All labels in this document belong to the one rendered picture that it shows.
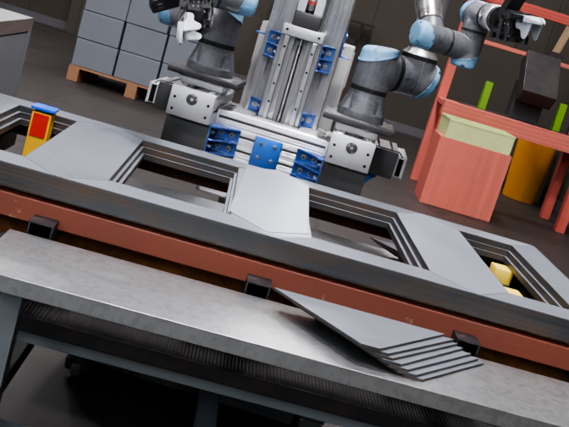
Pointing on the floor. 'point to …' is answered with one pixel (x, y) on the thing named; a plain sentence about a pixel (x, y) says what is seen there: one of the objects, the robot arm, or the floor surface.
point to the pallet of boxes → (125, 45)
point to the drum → (527, 171)
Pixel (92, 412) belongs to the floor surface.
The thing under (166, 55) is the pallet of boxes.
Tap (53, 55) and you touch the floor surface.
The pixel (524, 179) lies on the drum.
